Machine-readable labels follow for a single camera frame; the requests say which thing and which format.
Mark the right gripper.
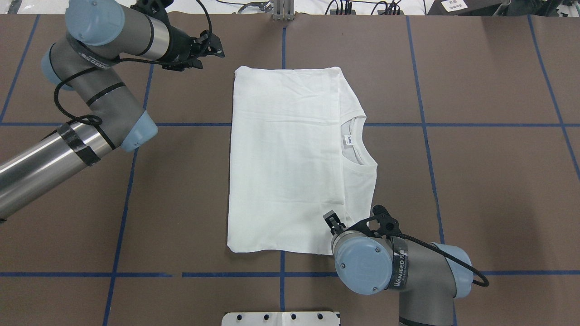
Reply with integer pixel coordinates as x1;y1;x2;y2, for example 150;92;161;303
323;210;348;236

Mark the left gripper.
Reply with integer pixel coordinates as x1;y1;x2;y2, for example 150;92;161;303
161;28;225;72

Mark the white printed t-shirt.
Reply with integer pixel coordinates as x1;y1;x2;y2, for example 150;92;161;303
227;66;377;254

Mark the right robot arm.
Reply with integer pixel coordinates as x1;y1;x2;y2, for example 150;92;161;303
324;206;489;326

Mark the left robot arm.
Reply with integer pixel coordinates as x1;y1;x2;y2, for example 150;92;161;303
0;0;225;222

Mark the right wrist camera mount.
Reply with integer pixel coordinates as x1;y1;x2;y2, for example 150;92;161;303
363;205;402;239

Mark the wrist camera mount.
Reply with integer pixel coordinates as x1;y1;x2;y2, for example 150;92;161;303
363;205;402;239
129;0;174;20

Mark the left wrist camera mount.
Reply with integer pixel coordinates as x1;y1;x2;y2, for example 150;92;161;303
129;0;174;20

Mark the aluminium frame post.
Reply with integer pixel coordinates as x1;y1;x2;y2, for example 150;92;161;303
271;0;295;21

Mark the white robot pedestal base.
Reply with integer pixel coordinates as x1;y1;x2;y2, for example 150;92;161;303
221;311;341;326

